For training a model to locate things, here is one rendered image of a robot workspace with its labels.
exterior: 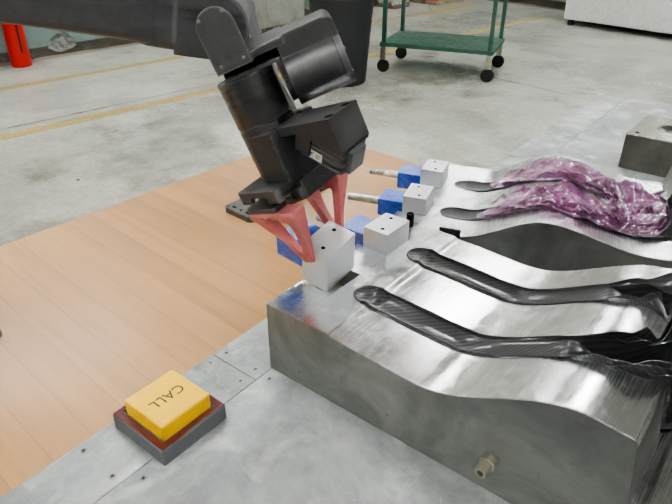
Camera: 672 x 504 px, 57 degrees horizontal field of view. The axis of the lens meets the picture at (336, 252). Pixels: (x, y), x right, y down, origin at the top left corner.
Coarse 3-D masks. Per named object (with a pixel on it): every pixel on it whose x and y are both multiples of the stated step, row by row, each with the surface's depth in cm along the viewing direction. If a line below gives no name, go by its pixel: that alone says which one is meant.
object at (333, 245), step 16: (336, 224) 68; (320, 240) 66; (336, 240) 66; (352, 240) 67; (288, 256) 69; (320, 256) 65; (336, 256) 66; (352, 256) 69; (304, 272) 68; (320, 272) 67; (336, 272) 68; (320, 288) 68
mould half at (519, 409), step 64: (384, 256) 75; (448, 256) 75; (320, 320) 63; (384, 320) 64; (512, 320) 64; (576, 320) 58; (640, 320) 56; (320, 384) 66; (384, 384) 59; (448, 384) 56; (512, 384) 52; (576, 384) 49; (640, 384) 49; (448, 448) 57; (512, 448) 52; (576, 448) 48; (640, 448) 45
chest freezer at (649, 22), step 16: (576, 0) 659; (592, 0) 647; (608, 0) 635; (624, 0) 624; (640, 0) 613; (656, 0) 602; (576, 16) 665; (592, 16) 652; (608, 16) 640; (624, 16) 629; (640, 16) 618; (656, 16) 607
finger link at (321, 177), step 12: (324, 168) 63; (300, 180) 61; (312, 180) 62; (324, 180) 63; (336, 180) 65; (300, 192) 61; (312, 192) 62; (336, 192) 66; (312, 204) 69; (324, 204) 69; (336, 204) 67; (324, 216) 69; (336, 216) 68
